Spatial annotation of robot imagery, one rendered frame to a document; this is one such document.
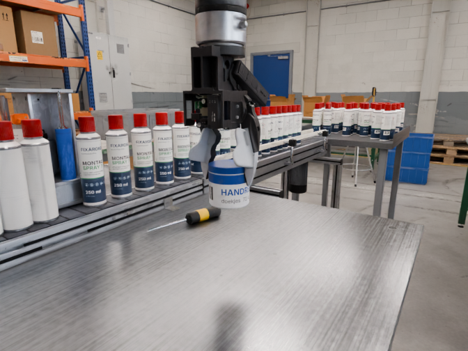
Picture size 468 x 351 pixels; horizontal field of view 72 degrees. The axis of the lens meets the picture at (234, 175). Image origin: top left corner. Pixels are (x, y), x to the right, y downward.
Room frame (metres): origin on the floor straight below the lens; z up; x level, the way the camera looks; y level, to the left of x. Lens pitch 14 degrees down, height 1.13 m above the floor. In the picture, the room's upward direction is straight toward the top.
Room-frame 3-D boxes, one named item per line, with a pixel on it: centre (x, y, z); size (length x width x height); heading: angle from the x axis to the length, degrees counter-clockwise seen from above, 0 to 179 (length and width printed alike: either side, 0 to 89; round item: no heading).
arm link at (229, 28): (0.52, 0.02, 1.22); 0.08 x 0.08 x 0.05
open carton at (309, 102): (5.67, -1.40, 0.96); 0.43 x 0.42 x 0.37; 56
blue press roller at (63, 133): (0.73, 0.38, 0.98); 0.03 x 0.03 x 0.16
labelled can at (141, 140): (0.85, 0.24, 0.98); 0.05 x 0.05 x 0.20
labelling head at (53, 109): (0.73, 0.44, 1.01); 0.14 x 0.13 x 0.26; 146
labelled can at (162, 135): (0.92, 0.20, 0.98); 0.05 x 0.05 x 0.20
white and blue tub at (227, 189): (0.54, 0.01, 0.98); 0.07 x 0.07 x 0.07
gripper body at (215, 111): (0.51, 0.02, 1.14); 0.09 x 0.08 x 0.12; 149
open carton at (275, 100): (6.00, -0.87, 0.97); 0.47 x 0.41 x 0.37; 145
